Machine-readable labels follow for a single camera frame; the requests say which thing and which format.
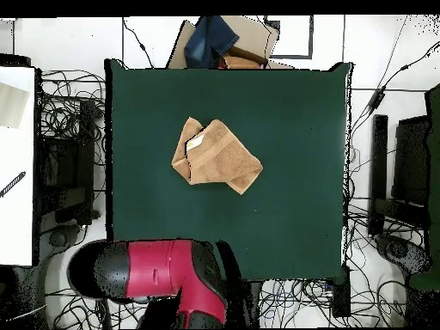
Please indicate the black striped tool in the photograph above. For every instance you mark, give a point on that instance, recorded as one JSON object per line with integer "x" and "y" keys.
{"x": 13, "y": 183}

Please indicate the dark green table cloth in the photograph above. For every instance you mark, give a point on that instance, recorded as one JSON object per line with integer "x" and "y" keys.
{"x": 292, "y": 137}

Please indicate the blue denim jeans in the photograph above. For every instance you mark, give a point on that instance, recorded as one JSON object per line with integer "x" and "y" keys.
{"x": 206, "y": 41}

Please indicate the brown cardboard box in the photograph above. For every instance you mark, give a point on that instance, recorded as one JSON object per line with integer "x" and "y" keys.
{"x": 252, "y": 34}

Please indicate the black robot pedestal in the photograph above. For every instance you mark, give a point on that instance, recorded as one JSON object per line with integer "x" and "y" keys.
{"x": 252, "y": 302}

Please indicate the black upright bar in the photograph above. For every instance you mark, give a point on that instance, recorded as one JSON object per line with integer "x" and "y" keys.
{"x": 378, "y": 172}

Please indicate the white desk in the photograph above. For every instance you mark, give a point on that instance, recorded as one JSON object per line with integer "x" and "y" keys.
{"x": 17, "y": 223}

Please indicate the black power strip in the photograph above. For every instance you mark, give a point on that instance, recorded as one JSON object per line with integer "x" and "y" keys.
{"x": 341, "y": 295}

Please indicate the black flat panel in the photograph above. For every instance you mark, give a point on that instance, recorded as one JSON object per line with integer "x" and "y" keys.
{"x": 410, "y": 161}

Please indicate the beige paper sheet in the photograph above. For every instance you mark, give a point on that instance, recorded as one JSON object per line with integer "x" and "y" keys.
{"x": 12, "y": 103}

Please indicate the folded orange-brown cloth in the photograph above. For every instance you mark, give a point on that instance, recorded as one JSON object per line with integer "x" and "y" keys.
{"x": 240, "y": 62}

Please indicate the black equipment rack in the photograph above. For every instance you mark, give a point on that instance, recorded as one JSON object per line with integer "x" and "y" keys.
{"x": 56, "y": 172}

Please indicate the tan terry towel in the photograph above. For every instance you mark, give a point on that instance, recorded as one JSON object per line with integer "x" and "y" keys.
{"x": 220, "y": 158}

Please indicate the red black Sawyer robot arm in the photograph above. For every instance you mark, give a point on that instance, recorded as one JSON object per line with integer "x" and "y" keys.
{"x": 154, "y": 268}

